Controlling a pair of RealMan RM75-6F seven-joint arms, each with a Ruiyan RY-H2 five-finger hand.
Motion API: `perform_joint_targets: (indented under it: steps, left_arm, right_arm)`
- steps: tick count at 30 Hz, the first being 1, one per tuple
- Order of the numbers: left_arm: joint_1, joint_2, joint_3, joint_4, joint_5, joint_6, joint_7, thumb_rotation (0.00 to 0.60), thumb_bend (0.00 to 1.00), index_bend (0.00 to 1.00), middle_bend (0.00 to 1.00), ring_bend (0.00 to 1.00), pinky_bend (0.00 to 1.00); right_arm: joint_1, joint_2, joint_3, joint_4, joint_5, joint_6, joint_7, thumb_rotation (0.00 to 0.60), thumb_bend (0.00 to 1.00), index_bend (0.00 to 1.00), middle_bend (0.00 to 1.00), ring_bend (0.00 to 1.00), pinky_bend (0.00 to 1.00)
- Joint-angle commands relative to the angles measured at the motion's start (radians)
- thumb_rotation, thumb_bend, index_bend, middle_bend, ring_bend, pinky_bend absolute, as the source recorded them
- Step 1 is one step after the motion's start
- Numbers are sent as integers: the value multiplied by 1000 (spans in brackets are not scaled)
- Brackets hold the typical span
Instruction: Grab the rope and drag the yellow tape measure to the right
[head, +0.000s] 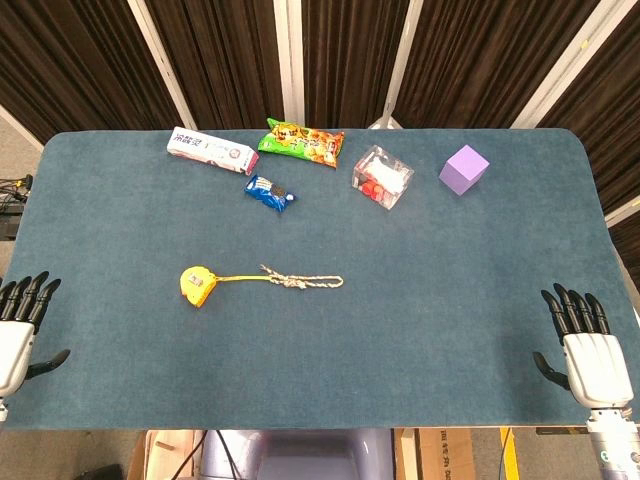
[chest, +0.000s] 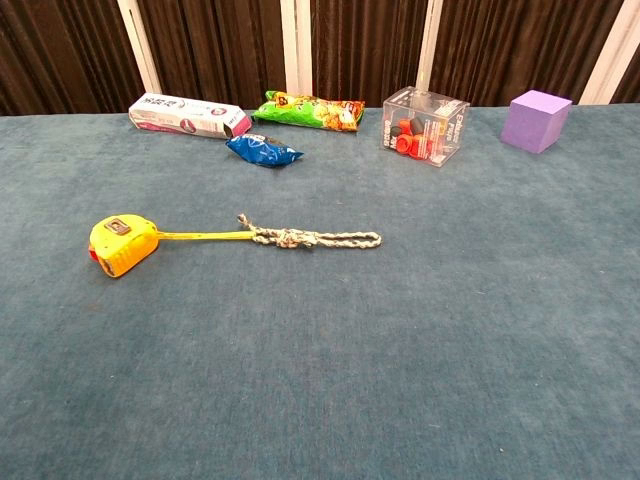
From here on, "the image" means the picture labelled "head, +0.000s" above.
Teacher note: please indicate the left black-fingered robot hand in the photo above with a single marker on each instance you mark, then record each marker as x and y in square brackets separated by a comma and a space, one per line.
[15, 350]

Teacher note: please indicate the right black-fingered robot hand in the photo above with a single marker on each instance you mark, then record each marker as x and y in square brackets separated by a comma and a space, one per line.
[597, 370]

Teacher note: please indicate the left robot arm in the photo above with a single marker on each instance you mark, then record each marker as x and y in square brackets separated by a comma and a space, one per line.
[2, 409]

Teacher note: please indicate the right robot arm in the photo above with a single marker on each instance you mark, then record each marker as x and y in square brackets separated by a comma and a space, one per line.
[612, 445]

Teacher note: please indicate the yellow tape measure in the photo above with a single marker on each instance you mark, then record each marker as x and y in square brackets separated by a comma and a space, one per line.
[197, 286]

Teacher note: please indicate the brown cardboard box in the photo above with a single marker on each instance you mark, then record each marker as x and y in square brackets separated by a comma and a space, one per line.
[440, 455]
[160, 455]

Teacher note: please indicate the purple foam cube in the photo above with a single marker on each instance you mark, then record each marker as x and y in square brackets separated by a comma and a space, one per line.
[462, 170]

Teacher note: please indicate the dark brown curtain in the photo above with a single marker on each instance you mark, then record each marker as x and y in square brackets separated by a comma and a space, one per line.
[75, 65]
[490, 60]
[225, 60]
[350, 60]
[615, 100]

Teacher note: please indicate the blue felt table mat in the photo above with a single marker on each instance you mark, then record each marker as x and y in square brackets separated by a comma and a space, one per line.
[320, 350]

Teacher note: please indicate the white toothpaste box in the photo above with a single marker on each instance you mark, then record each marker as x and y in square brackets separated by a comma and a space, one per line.
[210, 149]

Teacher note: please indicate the clear box with red caps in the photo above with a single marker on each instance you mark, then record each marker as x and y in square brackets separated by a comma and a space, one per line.
[382, 177]

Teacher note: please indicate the blue cookie packet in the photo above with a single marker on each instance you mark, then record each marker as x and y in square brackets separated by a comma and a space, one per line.
[267, 192]

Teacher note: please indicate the grey robot torso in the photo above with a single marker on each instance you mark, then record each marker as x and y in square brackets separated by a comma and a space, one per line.
[310, 455]

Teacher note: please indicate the green snack bag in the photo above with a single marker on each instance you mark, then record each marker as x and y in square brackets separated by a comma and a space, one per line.
[300, 142]

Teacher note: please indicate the white frame post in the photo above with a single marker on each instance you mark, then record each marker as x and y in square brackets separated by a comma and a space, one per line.
[625, 211]
[162, 62]
[570, 65]
[400, 65]
[289, 60]

